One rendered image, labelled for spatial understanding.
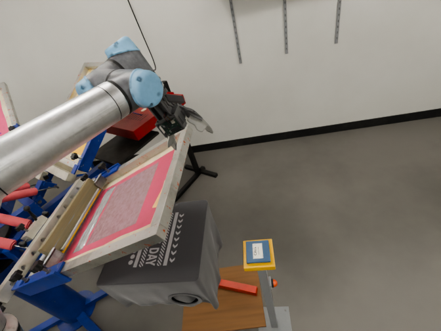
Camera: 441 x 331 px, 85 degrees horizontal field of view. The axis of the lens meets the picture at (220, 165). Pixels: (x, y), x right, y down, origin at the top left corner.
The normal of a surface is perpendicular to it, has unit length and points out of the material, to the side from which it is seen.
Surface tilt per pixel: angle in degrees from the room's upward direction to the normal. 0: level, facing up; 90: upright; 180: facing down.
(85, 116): 65
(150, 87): 90
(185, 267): 0
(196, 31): 90
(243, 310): 0
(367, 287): 0
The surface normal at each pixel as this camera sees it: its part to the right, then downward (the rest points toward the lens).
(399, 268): -0.22, -0.74
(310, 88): -0.05, 0.65
